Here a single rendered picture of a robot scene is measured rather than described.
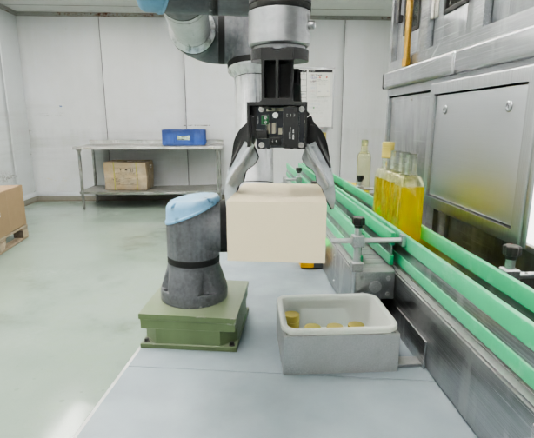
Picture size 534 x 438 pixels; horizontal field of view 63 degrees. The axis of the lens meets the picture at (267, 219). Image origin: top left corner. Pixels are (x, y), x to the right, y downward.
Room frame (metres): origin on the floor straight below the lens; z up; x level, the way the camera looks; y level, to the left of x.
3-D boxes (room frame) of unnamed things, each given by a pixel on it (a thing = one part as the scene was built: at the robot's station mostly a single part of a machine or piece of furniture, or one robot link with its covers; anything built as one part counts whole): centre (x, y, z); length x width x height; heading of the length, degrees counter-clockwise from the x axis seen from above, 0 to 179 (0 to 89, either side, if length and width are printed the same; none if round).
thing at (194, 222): (0.94, 0.16, 1.00); 0.13 x 0.12 x 0.14; 96
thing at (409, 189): (1.06, -0.35, 0.99); 0.06 x 0.06 x 0.21; 4
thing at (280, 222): (0.59, -0.02, 1.09); 0.16 x 0.12 x 0.07; 175
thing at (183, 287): (0.95, 0.17, 0.88); 0.15 x 0.15 x 0.10
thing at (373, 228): (1.86, -0.25, 0.93); 1.75 x 0.01 x 0.08; 3
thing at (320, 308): (0.84, -0.14, 0.80); 0.22 x 0.17 x 0.09; 93
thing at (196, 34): (0.86, 0.14, 1.40); 0.49 x 0.11 x 0.12; 6
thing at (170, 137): (6.42, 1.19, 0.99); 0.60 x 0.41 x 0.22; 96
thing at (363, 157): (1.86, -0.41, 1.01); 0.06 x 0.06 x 0.26; 77
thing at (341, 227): (1.86, -0.17, 0.93); 1.75 x 0.01 x 0.08; 3
